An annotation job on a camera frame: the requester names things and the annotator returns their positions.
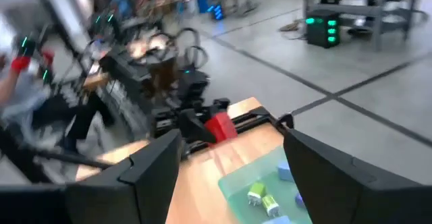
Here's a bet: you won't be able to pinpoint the light blue rectangular block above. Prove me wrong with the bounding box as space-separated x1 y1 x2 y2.
262 215 293 224
276 161 294 183

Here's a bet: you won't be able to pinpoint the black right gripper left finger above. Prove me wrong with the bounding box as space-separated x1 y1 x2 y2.
0 129 183 224

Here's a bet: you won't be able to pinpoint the green translucent tray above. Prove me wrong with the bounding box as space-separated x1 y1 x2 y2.
217 145 313 224

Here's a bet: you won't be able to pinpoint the green white charger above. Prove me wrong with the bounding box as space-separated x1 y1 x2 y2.
261 194 281 218
246 182 267 206

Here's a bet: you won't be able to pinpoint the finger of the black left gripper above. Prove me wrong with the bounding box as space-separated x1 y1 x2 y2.
178 110 217 144

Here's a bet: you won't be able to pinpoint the person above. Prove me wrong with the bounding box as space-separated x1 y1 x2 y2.
0 34 115 154

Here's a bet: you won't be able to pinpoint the black computer green lights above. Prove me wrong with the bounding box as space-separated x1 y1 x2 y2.
306 9 341 49

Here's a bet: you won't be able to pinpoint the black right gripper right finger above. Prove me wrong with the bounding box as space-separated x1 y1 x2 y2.
283 129 432 224

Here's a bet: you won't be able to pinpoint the blue plastic bin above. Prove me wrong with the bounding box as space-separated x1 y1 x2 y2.
197 0 212 14

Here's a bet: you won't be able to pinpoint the red rectangular block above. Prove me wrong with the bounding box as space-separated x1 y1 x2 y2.
204 111 238 144

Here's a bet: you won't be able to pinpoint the black computer blue lights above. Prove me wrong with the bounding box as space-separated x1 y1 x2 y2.
206 3 225 21

